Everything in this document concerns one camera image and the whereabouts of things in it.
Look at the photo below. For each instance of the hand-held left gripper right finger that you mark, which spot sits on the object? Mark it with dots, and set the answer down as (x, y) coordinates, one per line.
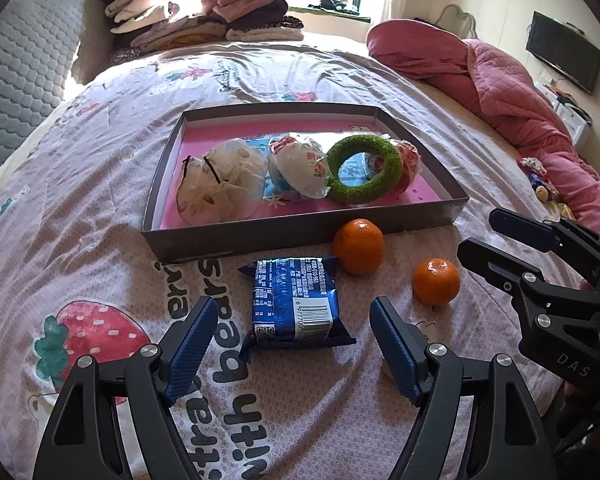
(395, 350)

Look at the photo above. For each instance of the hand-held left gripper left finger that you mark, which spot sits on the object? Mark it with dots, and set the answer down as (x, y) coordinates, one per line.
(192, 350)

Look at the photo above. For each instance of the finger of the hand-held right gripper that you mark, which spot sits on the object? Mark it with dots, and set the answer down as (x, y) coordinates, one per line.
(520, 227)
(490, 260)

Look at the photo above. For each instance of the orange tangerine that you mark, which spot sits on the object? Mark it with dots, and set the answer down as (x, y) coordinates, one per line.
(358, 247)
(436, 282)

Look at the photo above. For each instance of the blue snack packet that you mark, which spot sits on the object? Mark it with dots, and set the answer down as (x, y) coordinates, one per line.
(292, 305)

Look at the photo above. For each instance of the red egg-shaped package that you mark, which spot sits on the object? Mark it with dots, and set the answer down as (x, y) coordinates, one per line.
(410, 165)

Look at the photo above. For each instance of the shallow grey cardboard box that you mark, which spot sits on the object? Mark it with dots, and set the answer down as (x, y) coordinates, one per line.
(280, 242)

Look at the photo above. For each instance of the translucent white plastic bag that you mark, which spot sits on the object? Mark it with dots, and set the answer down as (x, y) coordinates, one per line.
(230, 180)

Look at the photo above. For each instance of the white egg-shaped package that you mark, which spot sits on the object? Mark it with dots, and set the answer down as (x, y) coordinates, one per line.
(300, 175)

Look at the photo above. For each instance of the yellow wooden item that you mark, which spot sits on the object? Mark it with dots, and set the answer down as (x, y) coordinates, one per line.
(565, 210)

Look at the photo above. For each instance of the small toy figure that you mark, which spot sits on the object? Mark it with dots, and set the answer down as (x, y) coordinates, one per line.
(535, 170)

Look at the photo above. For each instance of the white storage drawers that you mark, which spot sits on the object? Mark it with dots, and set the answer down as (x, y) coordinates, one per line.
(572, 120)

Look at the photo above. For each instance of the pink quilt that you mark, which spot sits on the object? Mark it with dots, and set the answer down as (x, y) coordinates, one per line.
(480, 75)

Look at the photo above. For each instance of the strawberry printed blanket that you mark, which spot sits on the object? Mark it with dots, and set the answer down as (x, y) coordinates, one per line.
(105, 210)

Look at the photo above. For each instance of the black television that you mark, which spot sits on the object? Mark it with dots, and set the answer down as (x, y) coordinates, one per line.
(565, 52)

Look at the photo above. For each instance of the dark clothes on windowsill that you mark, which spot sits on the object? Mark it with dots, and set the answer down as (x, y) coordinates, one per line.
(335, 4)

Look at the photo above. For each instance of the grey quilted headboard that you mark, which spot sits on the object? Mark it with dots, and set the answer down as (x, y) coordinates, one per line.
(20, 60)

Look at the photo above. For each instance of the pile of folded clothes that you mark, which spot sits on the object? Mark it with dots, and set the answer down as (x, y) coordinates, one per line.
(240, 5)

